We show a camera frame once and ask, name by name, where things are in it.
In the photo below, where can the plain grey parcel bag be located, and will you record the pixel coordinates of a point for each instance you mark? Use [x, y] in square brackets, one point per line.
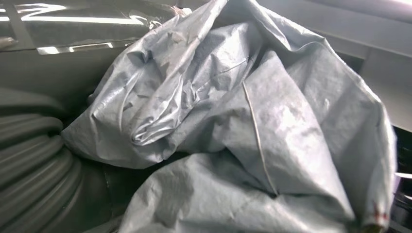
[257, 128]

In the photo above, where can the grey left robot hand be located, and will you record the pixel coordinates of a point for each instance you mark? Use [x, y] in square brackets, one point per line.
[103, 193]

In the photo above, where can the white scale with steel tray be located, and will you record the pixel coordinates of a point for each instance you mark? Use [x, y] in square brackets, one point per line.
[64, 29]

